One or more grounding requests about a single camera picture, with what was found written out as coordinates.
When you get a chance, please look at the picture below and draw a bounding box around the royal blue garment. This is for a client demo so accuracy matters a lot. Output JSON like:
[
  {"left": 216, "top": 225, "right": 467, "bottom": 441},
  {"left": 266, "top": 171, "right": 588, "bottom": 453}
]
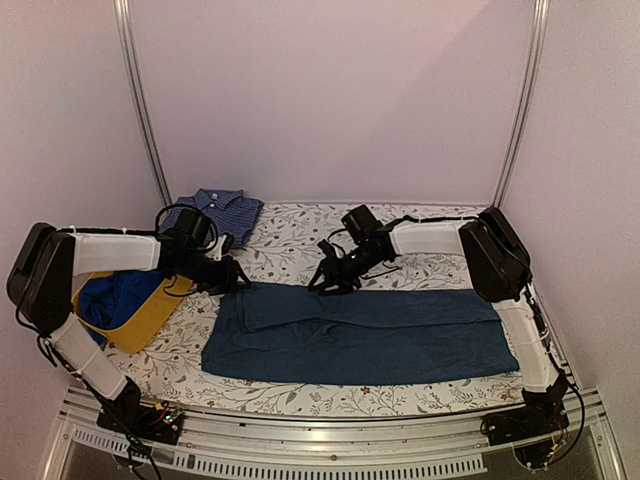
[{"left": 79, "top": 269, "right": 166, "bottom": 346}]

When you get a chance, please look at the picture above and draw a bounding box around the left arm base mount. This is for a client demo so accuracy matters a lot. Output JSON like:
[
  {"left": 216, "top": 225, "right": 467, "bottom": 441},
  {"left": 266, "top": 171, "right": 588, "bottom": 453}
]
[{"left": 97, "top": 377, "right": 184, "bottom": 446}]

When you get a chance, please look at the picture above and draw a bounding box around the right aluminium frame post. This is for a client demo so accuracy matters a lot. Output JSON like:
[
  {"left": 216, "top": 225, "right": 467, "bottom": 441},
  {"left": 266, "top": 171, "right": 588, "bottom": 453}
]
[{"left": 492, "top": 0, "right": 550, "bottom": 208}]

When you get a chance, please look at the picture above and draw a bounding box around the left aluminium frame post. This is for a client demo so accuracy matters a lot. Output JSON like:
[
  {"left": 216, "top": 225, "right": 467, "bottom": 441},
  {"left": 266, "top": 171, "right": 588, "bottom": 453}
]
[{"left": 113, "top": 0, "right": 172, "bottom": 206}]

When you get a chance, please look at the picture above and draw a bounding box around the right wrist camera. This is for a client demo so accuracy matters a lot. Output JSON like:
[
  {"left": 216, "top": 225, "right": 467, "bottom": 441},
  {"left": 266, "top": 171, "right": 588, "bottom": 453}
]
[{"left": 317, "top": 239, "right": 339, "bottom": 259}]

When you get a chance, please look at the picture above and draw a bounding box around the folded blue checkered shirt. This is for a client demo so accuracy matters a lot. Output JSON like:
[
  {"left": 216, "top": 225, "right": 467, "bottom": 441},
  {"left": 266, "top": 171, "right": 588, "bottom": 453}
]
[{"left": 177, "top": 189, "right": 264, "bottom": 248}]

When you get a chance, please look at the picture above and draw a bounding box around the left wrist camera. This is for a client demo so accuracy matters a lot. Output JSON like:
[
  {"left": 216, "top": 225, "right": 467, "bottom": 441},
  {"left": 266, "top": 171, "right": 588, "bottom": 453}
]
[{"left": 207, "top": 234, "right": 235, "bottom": 261}]

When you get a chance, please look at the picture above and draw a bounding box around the aluminium frame post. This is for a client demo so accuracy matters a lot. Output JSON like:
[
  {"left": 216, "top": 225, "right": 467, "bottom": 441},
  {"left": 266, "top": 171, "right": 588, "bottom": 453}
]
[
  {"left": 492, "top": 0, "right": 550, "bottom": 208},
  {"left": 113, "top": 0, "right": 172, "bottom": 206}
]

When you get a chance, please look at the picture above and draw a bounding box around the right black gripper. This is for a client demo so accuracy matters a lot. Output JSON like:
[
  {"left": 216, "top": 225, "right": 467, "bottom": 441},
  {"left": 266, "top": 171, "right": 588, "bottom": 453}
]
[{"left": 308, "top": 244, "right": 383, "bottom": 295}]

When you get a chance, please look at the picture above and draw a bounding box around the yellow laundry basket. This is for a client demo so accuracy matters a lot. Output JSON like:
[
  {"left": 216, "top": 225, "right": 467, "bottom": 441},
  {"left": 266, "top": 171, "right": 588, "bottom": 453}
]
[{"left": 72, "top": 272, "right": 196, "bottom": 356}]

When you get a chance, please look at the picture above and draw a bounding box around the front aluminium rail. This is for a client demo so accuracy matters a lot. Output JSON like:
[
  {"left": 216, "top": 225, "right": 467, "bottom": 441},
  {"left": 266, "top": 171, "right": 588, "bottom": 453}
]
[{"left": 42, "top": 387, "right": 627, "bottom": 479}]

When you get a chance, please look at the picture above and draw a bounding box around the floral tablecloth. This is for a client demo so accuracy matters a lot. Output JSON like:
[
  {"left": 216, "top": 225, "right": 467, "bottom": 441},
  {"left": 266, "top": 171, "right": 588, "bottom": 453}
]
[{"left": 105, "top": 204, "right": 523, "bottom": 418}]

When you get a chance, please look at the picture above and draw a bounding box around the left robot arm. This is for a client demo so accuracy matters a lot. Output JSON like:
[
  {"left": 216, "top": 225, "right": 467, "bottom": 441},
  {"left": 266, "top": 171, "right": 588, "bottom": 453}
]
[{"left": 6, "top": 203, "right": 251, "bottom": 434}]

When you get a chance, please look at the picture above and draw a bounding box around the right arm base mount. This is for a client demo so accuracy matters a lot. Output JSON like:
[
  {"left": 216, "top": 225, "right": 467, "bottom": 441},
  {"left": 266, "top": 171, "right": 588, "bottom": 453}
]
[{"left": 480, "top": 380, "right": 569, "bottom": 470}]

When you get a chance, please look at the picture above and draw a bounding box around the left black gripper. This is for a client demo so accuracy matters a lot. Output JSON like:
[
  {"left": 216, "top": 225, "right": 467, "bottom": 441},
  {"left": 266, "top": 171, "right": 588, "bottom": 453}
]
[{"left": 173, "top": 250, "right": 251, "bottom": 296}]

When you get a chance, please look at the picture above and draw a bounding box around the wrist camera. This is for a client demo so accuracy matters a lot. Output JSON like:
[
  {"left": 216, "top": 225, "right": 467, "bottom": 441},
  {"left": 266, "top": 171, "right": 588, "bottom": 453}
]
[
  {"left": 207, "top": 234, "right": 235, "bottom": 261},
  {"left": 317, "top": 239, "right": 339, "bottom": 259}
]

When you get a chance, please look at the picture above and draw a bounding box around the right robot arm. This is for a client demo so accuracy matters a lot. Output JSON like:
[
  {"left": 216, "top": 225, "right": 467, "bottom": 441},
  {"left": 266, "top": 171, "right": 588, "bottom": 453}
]
[{"left": 308, "top": 205, "right": 569, "bottom": 436}]

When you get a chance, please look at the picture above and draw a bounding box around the teal blue t-shirt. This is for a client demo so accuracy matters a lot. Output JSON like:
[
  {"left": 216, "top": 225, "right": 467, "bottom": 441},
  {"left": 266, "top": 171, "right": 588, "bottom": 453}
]
[{"left": 201, "top": 283, "right": 519, "bottom": 386}]

